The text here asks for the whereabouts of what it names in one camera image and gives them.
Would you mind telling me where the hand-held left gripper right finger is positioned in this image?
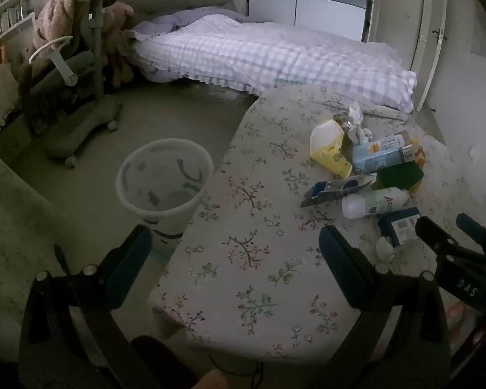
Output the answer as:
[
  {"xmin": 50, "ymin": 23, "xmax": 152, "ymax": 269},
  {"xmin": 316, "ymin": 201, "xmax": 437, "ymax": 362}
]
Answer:
[{"xmin": 308, "ymin": 225, "xmax": 452, "ymax": 389}]

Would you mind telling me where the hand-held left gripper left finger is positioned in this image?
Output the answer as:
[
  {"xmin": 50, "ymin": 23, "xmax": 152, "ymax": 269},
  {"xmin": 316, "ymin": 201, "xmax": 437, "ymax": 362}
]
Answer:
[{"xmin": 18, "ymin": 224, "xmax": 155, "ymax": 389}]

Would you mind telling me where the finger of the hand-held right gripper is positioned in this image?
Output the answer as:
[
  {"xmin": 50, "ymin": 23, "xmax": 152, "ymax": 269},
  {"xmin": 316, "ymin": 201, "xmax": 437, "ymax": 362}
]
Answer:
[
  {"xmin": 414, "ymin": 216, "xmax": 459, "ymax": 261},
  {"xmin": 456, "ymin": 212, "xmax": 486, "ymax": 257}
]

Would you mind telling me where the white translucent waste bin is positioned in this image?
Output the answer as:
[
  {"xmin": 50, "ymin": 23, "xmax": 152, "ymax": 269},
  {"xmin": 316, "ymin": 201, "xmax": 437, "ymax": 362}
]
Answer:
[{"xmin": 115, "ymin": 138, "xmax": 214, "ymax": 252}]

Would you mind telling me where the yellow and white carton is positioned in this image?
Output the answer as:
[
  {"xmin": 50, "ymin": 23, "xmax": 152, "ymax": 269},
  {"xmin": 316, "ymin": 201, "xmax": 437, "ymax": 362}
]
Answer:
[{"xmin": 310, "ymin": 119, "xmax": 353, "ymax": 179}]

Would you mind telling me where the dark blue box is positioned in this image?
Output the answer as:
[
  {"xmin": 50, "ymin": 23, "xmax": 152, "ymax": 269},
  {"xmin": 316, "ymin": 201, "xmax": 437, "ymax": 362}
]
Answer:
[{"xmin": 377, "ymin": 206, "xmax": 422, "ymax": 249}]

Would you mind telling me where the white spray bottle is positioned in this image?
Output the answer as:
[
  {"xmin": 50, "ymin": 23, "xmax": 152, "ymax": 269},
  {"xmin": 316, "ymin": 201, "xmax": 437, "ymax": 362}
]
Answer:
[{"xmin": 341, "ymin": 187, "xmax": 411, "ymax": 220}]

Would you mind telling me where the crumpled blue wrapper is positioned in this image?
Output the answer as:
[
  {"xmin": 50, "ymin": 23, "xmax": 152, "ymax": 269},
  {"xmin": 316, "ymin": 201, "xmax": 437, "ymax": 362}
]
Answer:
[{"xmin": 300, "ymin": 173, "xmax": 377, "ymax": 208}]

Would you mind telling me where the dark green packet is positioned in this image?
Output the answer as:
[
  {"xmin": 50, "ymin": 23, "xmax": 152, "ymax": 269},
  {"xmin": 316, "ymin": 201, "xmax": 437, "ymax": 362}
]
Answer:
[{"xmin": 375, "ymin": 160, "xmax": 425, "ymax": 191}]

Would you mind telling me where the blue and white box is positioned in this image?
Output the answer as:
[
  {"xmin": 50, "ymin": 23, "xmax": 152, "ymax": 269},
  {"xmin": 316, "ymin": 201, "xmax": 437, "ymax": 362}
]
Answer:
[{"xmin": 352, "ymin": 130, "xmax": 414, "ymax": 174}]

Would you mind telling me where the crumpled white tissue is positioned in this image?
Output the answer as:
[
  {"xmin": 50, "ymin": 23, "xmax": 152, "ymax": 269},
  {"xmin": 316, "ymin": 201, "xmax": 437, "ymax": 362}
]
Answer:
[{"xmin": 334, "ymin": 101, "xmax": 373, "ymax": 144}]

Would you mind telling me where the grey rolling chair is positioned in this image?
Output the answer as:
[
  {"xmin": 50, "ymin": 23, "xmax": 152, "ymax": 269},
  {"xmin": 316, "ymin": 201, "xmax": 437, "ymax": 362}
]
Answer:
[{"xmin": 18, "ymin": 0, "xmax": 124, "ymax": 169}]

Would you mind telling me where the checkered blanket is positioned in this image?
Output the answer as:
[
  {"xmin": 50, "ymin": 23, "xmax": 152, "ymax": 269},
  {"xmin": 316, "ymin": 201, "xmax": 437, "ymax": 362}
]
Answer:
[{"xmin": 127, "ymin": 13, "xmax": 418, "ymax": 114}]

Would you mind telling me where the white door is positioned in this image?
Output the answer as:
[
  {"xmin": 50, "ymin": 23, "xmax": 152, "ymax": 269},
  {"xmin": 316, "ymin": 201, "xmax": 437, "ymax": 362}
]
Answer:
[{"xmin": 366, "ymin": 0, "xmax": 448, "ymax": 112}]

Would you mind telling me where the brown plush toy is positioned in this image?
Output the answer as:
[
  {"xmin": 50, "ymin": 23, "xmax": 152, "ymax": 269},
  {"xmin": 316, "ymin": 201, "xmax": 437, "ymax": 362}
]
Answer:
[{"xmin": 101, "ymin": 2, "xmax": 136, "ymax": 86}]

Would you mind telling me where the purple bed sheet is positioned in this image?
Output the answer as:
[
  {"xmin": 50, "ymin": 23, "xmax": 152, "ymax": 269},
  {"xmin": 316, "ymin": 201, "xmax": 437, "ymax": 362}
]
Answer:
[{"xmin": 152, "ymin": 7, "xmax": 248, "ymax": 35}]

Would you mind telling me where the brown fleece blanket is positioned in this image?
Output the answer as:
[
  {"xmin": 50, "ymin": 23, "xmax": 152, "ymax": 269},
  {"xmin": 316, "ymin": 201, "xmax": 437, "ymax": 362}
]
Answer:
[{"xmin": 18, "ymin": 0, "xmax": 122, "ymax": 90}]

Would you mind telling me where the grey bed headboard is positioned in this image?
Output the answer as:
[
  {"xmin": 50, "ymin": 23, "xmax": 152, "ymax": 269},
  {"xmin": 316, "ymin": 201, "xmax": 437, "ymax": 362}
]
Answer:
[{"xmin": 117, "ymin": 0, "xmax": 237, "ymax": 33}]

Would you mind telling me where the white and teal wardrobe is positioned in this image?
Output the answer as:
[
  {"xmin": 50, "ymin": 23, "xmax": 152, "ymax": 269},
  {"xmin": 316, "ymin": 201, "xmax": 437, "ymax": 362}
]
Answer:
[{"xmin": 247, "ymin": 0, "xmax": 369, "ymax": 43}]

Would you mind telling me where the black cable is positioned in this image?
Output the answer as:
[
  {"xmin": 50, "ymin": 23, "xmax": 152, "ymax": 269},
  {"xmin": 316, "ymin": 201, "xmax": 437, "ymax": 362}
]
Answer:
[{"xmin": 208, "ymin": 352, "xmax": 264, "ymax": 378}]

